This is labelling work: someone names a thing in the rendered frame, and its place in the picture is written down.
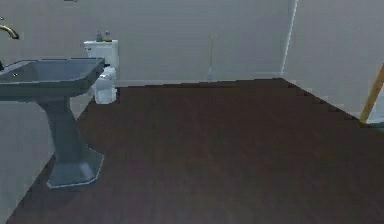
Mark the brass faucet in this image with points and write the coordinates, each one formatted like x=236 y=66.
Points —
x=10 y=31

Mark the grey pedestal sink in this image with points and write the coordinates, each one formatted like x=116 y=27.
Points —
x=63 y=76

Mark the white toilet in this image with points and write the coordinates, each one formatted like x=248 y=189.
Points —
x=105 y=66

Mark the purple small bottle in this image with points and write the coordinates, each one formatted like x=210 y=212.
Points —
x=107 y=35

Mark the wooden door frame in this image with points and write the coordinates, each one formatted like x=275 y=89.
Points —
x=372 y=95

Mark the grey spray bottle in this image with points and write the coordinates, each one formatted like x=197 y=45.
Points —
x=99 y=36

